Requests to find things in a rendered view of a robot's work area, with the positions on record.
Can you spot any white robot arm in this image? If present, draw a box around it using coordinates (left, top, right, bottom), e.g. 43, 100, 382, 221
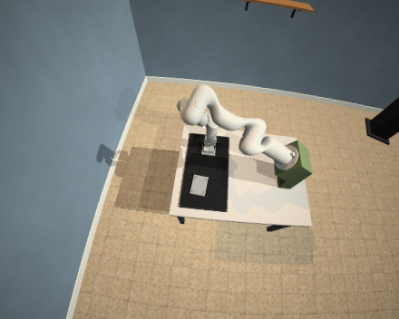
177, 84, 298, 170

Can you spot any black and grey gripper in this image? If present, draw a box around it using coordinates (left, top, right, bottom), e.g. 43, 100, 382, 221
200, 136, 219, 149

